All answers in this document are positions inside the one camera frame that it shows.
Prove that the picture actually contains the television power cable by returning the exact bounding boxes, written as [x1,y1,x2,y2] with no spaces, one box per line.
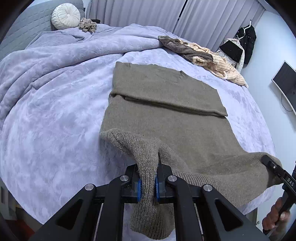
[280,93,295,113]

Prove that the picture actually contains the small beige crumpled cloth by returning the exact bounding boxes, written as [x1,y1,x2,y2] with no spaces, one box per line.
[78,18,97,34]

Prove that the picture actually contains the grey pleated curtains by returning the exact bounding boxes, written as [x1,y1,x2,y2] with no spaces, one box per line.
[86,0,265,51]

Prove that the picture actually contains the black hanging jacket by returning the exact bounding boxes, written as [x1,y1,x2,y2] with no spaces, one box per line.
[236,22,256,65]

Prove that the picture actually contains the brown knit sweater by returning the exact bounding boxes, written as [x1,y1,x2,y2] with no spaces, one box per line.
[100,62,280,240]

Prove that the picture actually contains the grey quilted headboard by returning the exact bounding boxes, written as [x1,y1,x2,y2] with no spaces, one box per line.
[1,0,85,59]

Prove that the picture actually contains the person's right hand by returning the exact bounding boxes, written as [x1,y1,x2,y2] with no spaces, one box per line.
[262,197,290,234]

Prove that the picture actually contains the cream striped fleece robe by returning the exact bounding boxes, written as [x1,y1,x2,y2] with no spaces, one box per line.
[179,40,248,88]

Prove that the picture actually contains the grey-brown fleece garment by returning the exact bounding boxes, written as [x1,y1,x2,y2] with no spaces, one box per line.
[158,36,214,66]

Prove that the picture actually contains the round white pleated cushion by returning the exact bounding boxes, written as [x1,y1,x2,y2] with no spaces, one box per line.
[51,3,81,30]

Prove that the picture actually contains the wall mounted television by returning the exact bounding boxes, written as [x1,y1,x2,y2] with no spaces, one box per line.
[272,61,296,113]

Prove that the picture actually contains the lavender plush bed blanket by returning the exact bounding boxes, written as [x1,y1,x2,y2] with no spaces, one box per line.
[1,24,275,223]

